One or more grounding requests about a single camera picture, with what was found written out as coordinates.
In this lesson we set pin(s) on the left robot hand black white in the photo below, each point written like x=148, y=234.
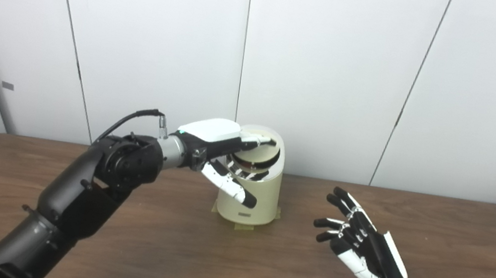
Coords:
x=212, y=131

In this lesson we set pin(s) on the small grey wall label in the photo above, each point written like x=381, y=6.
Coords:
x=7, y=86

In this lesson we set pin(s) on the cream round bin lid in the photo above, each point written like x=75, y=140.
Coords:
x=261, y=156

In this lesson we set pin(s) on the yellow tape piece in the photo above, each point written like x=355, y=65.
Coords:
x=243, y=227
x=214, y=208
x=277, y=214

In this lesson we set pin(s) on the cream-colored bin body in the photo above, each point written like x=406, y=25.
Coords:
x=264, y=194

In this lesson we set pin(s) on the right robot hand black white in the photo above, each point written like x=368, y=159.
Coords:
x=380, y=269

